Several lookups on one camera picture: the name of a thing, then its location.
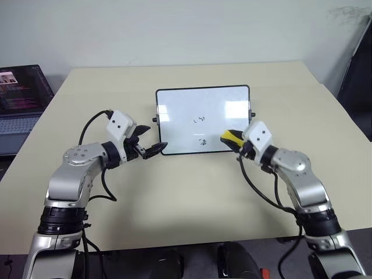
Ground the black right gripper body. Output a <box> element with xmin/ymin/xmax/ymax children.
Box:
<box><xmin>235</xmin><ymin>139</ymin><xmax>256</xmax><ymax>161</ymax></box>

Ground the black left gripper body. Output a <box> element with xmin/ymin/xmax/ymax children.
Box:
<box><xmin>123</xmin><ymin>131</ymin><xmax>146</xmax><ymax>161</ymax></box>

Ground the yellow and black eraser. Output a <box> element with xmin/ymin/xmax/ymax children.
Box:
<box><xmin>219</xmin><ymin>130</ymin><xmax>244</xmax><ymax>149</ymax></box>

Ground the small black-framed whiteboard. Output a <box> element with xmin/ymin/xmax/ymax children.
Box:
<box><xmin>152</xmin><ymin>84</ymin><xmax>257</xmax><ymax>156</ymax></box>

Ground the dark rounded shape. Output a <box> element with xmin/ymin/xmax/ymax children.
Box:
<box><xmin>216</xmin><ymin>241</ymin><xmax>264</xmax><ymax>279</ymax></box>

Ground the grey open laptop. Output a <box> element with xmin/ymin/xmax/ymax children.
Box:
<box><xmin>0</xmin><ymin>64</ymin><xmax>55</xmax><ymax>157</ymax></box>

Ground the black office chair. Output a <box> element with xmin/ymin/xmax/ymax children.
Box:
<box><xmin>336</xmin><ymin>16</ymin><xmax>372</xmax><ymax>142</ymax></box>

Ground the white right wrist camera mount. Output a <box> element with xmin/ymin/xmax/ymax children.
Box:
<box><xmin>242</xmin><ymin>121</ymin><xmax>274</xmax><ymax>162</ymax></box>

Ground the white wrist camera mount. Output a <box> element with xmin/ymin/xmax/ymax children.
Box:
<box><xmin>105</xmin><ymin>109</ymin><xmax>138</xmax><ymax>145</ymax></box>
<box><xmin>242</xmin><ymin>121</ymin><xmax>274</xmax><ymax>162</ymax></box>

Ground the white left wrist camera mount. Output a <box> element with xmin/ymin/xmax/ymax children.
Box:
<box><xmin>105</xmin><ymin>109</ymin><xmax>138</xmax><ymax>145</ymax></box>

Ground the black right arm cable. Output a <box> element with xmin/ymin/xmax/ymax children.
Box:
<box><xmin>238</xmin><ymin>155</ymin><xmax>305</xmax><ymax>279</ymax></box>

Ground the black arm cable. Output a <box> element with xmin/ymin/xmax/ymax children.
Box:
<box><xmin>238</xmin><ymin>155</ymin><xmax>305</xmax><ymax>279</ymax></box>
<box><xmin>78</xmin><ymin>109</ymin><xmax>118</xmax><ymax>279</ymax></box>

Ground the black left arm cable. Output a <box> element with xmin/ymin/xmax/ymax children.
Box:
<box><xmin>78</xmin><ymin>109</ymin><xmax>118</xmax><ymax>279</ymax></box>

